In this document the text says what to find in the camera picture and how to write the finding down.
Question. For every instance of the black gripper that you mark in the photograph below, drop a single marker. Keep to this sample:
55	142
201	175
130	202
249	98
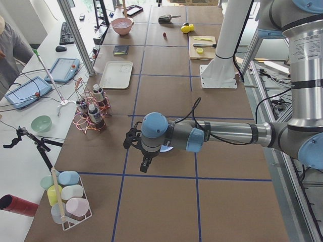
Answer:
148	155

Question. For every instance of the blue round plate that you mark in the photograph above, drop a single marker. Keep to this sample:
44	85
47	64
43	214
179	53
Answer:
164	148

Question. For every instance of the tea bottle left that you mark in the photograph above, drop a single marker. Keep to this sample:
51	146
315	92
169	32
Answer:
96	117

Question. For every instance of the tea bottle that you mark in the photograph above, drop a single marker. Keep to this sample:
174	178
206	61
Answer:
82	106
96	117
99	95

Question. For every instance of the tea bottle back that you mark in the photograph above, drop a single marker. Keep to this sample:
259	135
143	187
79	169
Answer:
82	106

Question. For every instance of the tea bottle right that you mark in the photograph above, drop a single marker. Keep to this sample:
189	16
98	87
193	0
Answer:
99	95

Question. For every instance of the cream bear tray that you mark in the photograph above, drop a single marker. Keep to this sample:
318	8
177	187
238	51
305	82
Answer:
116	75

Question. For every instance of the green bowl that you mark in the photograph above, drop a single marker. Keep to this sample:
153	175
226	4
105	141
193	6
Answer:
41	124

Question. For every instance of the grey folded cloth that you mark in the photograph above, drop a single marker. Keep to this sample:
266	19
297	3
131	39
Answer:
121	50

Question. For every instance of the lemon half slice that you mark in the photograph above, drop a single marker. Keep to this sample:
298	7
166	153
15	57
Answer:
200	50

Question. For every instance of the wooden cutting board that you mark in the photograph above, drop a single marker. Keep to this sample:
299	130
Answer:
209	53

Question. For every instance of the blue teach pendant far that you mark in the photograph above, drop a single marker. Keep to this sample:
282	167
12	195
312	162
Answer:
64	69

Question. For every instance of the blue teach pendant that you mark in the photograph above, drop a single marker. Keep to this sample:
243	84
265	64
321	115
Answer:
28	93
64	69

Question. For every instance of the blue teach pendant near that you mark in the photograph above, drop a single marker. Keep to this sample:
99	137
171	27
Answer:
28	93

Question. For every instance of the yellow plastic knife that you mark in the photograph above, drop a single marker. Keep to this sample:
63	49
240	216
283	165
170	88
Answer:
204	39

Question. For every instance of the pink bowl of ice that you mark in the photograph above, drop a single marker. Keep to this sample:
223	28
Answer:
122	26

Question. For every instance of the large yellow lemon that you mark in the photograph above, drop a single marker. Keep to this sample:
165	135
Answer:
185	29

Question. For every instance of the small yellow lemon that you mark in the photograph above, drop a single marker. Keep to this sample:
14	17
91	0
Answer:
191	26

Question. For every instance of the metal ice scoop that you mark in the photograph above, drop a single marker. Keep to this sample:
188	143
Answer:
167	18

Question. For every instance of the black computer mouse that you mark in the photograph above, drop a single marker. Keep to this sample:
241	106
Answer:
60	48

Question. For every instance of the red cylinder tube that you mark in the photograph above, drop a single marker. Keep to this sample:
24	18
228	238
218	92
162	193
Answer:
18	205

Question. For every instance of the black keyboard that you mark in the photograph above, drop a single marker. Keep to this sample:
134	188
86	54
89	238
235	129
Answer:
66	36

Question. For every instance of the copper wire bottle rack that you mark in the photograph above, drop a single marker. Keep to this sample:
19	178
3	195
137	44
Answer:
82	120

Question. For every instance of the white wire cup basket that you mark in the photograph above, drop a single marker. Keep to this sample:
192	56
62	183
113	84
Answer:
67	197

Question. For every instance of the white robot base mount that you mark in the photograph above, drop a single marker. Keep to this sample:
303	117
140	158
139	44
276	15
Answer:
220	72

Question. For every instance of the steel knife handle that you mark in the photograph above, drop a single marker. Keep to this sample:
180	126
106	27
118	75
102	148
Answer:
204	45

